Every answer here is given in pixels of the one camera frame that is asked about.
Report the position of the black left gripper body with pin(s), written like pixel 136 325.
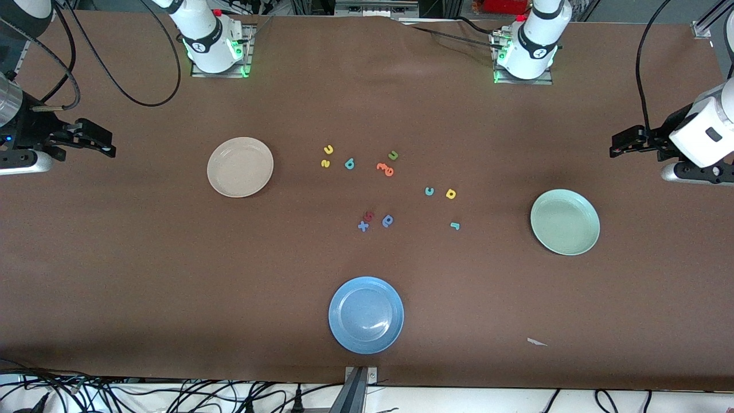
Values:
pixel 659 139

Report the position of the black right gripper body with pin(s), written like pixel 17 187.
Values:
pixel 35 128

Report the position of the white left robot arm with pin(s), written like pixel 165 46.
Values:
pixel 539 34

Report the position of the pale green plate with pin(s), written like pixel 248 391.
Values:
pixel 565 222

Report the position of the beige brown plate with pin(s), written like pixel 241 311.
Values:
pixel 239 167

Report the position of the red box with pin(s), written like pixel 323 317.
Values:
pixel 504 6

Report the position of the white paper scrap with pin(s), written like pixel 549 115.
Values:
pixel 535 342

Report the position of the blue foam letter with hole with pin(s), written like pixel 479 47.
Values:
pixel 386 222

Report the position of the grey power strip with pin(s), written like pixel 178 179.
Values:
pixel 375 7

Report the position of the blue plate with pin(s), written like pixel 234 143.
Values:
pixel 366 315

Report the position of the aluminium table frame rail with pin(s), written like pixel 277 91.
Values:
pixel 22 57

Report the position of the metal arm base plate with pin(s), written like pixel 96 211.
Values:
pixel 545 81
pixel 246 70

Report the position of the aluminium corner bracket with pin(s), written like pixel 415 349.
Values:
pixel 704 26

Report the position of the grey metal camera post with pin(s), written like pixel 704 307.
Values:
pixel 352 396

